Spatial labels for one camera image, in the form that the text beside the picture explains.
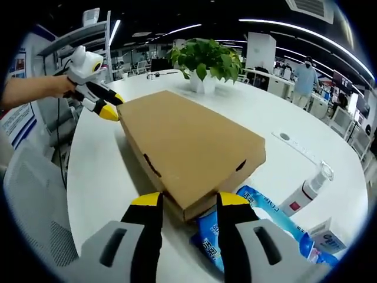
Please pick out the blue white wall poster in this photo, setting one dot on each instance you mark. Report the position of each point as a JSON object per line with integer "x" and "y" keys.
{"x": 17, "y": 123}

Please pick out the small black desk tool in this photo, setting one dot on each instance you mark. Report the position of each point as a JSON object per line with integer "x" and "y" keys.
{"x": 156, "y": 75}

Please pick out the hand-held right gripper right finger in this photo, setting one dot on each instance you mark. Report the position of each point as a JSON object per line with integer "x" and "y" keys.
{"x": 253, "y": 256}

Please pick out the grey metal shelf rack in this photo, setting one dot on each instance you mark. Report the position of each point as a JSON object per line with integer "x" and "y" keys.
{"x": 73, "y": 35}

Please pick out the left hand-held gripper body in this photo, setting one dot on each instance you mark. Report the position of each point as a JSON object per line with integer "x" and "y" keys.
{"x": 84, "y": 66}

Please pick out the brown cardboard shoe box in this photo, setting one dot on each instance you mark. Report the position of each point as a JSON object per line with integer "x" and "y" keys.
{"x": 188, "y": 138}

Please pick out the ceiling air conditioner vent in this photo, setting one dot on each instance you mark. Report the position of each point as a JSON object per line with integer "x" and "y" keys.
{"x": 309, "y": 9}

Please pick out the white mesh office chair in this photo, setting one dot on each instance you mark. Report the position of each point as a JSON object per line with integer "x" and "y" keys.
{"x": 32, "y": 200}

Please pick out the white spray bottle red label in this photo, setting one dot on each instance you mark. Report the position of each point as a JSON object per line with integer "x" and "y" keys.
{"x": 300, "y": 197}

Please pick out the blue tissue pack pink flower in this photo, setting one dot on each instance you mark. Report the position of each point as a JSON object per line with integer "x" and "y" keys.
{"x": 209, "y": 244}

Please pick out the small white blue box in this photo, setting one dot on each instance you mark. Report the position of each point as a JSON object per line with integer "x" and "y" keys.
{"x": 327, "y": 237}

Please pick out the person's left hand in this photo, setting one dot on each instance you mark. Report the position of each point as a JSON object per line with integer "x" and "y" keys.
{"x": 64, "y": 86}

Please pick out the ceiling light strip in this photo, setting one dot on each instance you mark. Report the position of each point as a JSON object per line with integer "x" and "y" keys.
{"x": 309, "y": 34}

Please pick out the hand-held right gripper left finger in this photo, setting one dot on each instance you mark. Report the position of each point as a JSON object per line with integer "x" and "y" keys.
{"x": 117, "y": 256}

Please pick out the green plant in white pot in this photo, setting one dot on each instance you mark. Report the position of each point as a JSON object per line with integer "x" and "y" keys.
{"x": 206, "y": 62}

